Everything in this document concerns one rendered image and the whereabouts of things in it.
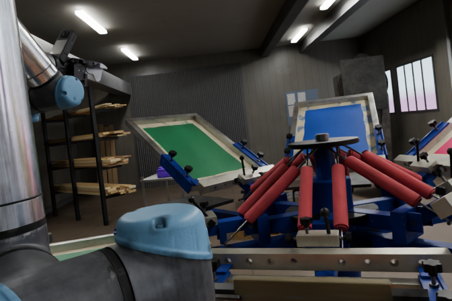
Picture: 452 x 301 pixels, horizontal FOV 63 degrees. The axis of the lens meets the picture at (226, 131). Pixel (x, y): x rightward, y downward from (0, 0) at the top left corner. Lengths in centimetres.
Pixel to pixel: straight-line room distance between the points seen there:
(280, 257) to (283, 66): 955
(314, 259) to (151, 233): 90
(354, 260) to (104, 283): 93
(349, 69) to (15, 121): 827
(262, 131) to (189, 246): 1006
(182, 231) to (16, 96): 20
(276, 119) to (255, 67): 156
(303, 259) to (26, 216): 90
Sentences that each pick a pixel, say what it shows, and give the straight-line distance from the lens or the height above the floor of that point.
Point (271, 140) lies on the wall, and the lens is 1038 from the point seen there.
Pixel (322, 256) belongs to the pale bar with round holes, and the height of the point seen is 103.
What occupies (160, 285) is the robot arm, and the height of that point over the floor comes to 132.
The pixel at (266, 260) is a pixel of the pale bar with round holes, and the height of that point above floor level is 102.
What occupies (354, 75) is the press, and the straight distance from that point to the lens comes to 853.
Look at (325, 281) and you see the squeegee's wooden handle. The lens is 93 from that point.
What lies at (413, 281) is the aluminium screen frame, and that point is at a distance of 112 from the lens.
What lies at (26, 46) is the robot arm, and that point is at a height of 165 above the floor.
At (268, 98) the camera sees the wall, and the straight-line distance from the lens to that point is 1040.
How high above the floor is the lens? 143
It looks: 1 degrees down
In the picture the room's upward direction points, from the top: 7 degrees counter-clockwise
